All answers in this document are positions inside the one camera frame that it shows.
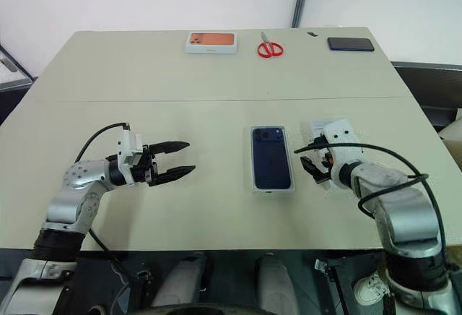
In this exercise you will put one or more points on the dark rounded grey-topped shape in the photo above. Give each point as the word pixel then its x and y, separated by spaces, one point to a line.
pixel 276 282
pixel 184 279

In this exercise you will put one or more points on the silver metal table clamp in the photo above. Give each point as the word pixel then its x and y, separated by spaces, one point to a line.
pixel 321 266

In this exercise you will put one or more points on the glass and metal rack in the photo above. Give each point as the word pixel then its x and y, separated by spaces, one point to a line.
pixel 11 69

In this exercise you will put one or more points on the white box tray brown insert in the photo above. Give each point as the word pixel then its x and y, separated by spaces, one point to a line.
pixel 254 190

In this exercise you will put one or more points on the white rounded object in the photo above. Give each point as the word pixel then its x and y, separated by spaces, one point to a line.
pixel 453 138

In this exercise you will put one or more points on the black side table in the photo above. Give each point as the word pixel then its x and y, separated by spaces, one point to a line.
pixel 429 84

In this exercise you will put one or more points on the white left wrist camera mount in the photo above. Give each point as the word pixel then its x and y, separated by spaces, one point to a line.
pixel 129 156

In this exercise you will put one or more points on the small black scrap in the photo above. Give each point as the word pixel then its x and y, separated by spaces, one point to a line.
pixel 312 34

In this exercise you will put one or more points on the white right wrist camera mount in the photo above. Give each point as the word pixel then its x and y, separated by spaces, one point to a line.
pixel 343 149

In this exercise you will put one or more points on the white sneaker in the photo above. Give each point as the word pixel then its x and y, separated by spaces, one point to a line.
pixel 371 291

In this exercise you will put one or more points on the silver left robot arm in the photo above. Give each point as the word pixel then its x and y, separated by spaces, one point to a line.
pixel 68 199

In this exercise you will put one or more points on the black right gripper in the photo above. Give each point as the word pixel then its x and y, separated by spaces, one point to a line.
pixel 326 159

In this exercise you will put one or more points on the blue smartphone with camera bump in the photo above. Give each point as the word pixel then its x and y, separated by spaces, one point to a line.
pixel 270 159

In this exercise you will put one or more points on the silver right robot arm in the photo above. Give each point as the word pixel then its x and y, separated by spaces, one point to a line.
pixel 400 206

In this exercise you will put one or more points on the phone box with orange picture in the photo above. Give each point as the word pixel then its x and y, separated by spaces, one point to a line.
pixel 212 41

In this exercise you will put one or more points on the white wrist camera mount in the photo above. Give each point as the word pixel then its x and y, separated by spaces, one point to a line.
pixel 129 156
pixel 343 149

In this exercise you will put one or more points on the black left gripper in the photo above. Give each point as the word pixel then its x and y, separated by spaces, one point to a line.
pixel 144 167

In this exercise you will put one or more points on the black smartphone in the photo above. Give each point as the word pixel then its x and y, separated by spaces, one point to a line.
pixel 351 44

